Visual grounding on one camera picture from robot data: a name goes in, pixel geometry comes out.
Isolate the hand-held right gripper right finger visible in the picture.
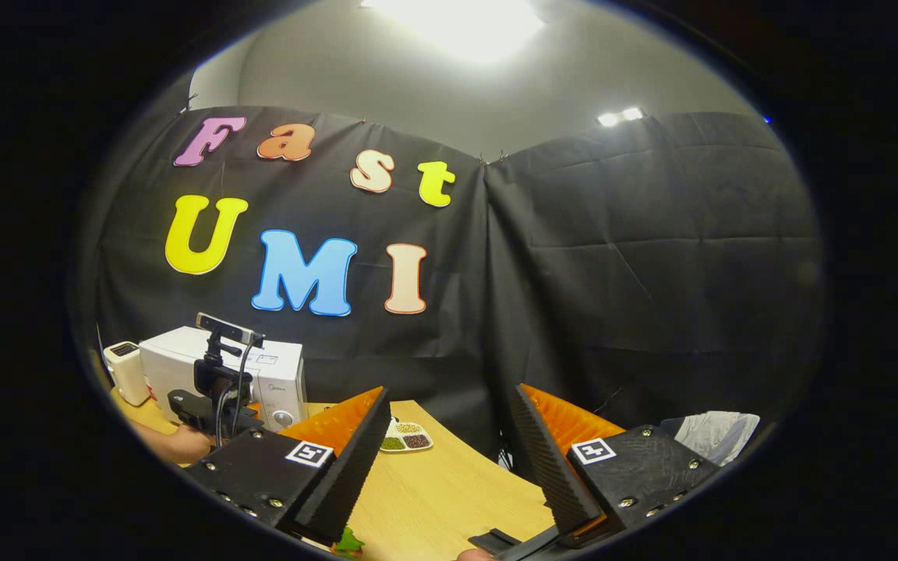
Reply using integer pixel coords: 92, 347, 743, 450
511, 383, 723, 540

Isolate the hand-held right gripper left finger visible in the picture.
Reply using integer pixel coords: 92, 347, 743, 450
184, 387, 391, 546

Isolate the white microwave oven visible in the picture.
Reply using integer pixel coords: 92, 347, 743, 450
140, 326, 308, 433

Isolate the toy sandwich with lettuce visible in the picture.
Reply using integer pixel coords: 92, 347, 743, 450
332, 527, 366, 558

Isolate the white divided dish of beans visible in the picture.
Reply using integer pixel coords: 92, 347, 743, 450
380, 421, 434, 453

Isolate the white toaster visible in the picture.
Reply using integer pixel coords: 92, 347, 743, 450
104, 341, 150, 407

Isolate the grey cloth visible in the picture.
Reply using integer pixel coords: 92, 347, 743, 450
675, 411, 762, 467

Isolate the black backdrop cloth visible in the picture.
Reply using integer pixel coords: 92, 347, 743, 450
79, 105, 824, 460

